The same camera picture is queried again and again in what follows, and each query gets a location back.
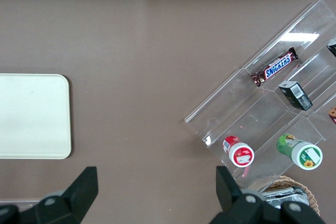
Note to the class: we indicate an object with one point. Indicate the aluminium foil containers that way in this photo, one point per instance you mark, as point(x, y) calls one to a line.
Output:
point(286, 195)

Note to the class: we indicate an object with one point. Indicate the clear acrylic tiered display stand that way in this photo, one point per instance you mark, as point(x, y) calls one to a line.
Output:
point(262, 108)

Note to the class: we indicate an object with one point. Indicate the green bottle with white cap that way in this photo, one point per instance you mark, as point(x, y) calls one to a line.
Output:
point(305, 155)

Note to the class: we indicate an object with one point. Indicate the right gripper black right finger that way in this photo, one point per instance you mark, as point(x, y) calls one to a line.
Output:
point(231, 195)

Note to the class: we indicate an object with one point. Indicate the brown cookie box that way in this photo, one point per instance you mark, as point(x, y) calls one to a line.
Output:
point(333, 115)

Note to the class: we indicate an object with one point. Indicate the small black barcode box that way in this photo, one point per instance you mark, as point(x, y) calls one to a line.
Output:
point(295, 95)

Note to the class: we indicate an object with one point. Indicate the red bottle with white cap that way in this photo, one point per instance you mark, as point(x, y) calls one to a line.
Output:
point(240, 154)

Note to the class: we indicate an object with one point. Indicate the cream plastic tray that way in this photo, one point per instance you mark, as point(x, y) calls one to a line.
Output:
point(31, 116)

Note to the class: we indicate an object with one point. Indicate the Snickers chocolate bar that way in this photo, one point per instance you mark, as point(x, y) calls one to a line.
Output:
point(275, 68)

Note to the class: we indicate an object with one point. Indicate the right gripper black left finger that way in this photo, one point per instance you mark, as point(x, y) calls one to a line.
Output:
point(78, 195)

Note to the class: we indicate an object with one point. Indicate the small wicker basket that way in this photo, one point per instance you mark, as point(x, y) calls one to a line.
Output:
point(312, 197)

